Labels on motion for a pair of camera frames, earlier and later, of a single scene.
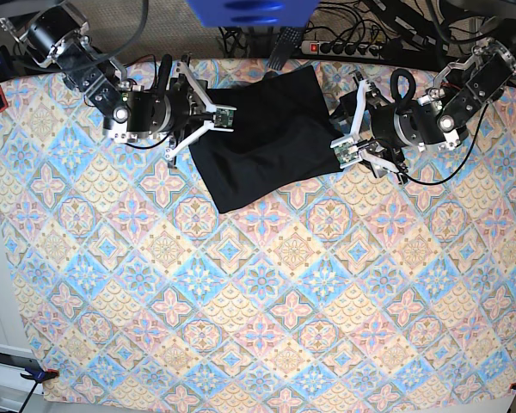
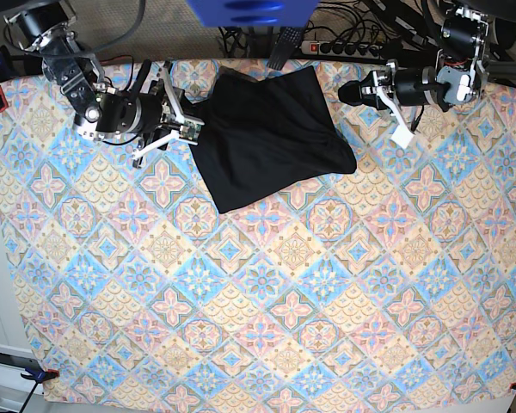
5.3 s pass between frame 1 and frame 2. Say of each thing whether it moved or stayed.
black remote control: stayed
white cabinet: stayed
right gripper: moved
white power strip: stayed
